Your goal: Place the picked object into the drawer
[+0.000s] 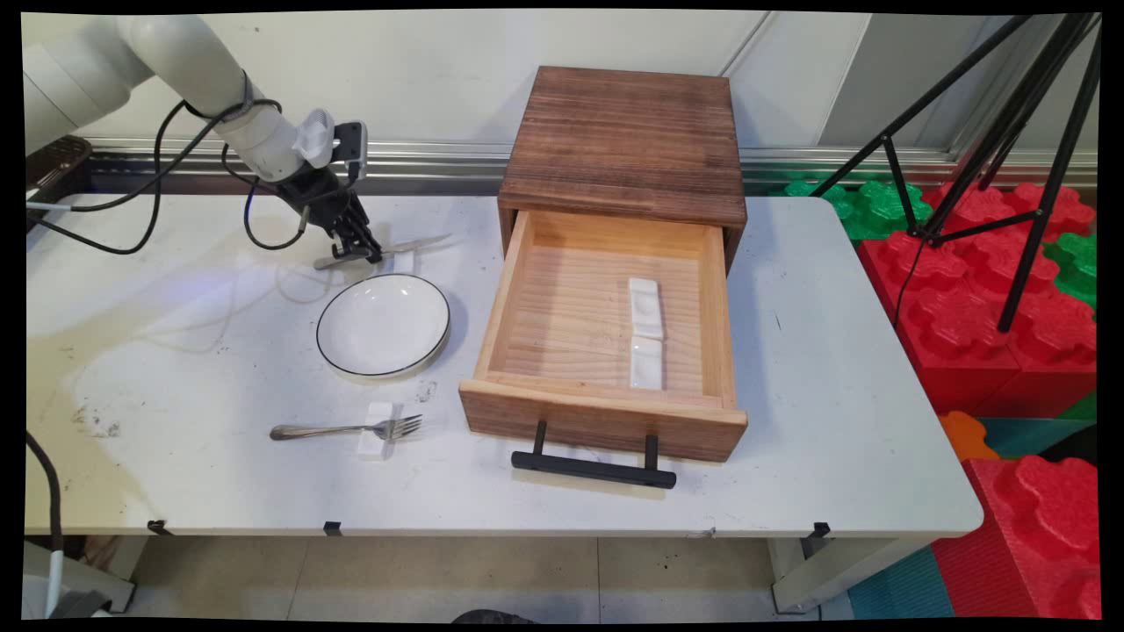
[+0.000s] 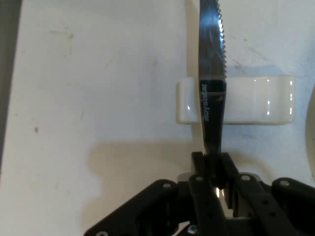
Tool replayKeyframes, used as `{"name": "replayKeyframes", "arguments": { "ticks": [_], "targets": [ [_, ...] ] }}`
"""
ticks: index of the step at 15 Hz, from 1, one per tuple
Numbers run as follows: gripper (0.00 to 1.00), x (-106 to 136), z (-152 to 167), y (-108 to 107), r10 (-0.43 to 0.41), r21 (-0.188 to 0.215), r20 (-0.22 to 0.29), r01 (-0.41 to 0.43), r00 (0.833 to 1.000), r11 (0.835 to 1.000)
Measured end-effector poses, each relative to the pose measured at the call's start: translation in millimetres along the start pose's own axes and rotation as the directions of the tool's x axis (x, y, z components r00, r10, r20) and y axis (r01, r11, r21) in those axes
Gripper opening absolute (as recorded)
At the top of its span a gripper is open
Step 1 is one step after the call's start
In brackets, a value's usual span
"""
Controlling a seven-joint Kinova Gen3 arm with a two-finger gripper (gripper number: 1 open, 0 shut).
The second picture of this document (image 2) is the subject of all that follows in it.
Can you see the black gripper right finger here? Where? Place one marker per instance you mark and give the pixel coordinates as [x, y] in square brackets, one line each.
[283, 209]

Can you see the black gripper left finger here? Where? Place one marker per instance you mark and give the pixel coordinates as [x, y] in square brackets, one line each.
[160, 209]

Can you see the serrated steel table knife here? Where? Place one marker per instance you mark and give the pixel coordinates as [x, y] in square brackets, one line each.
[211, 49]

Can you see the white plate with black rim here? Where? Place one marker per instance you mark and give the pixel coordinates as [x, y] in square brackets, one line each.
[312, 123]

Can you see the white ceramic cutlery rest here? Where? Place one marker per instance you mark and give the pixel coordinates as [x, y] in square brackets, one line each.
[258, 103]

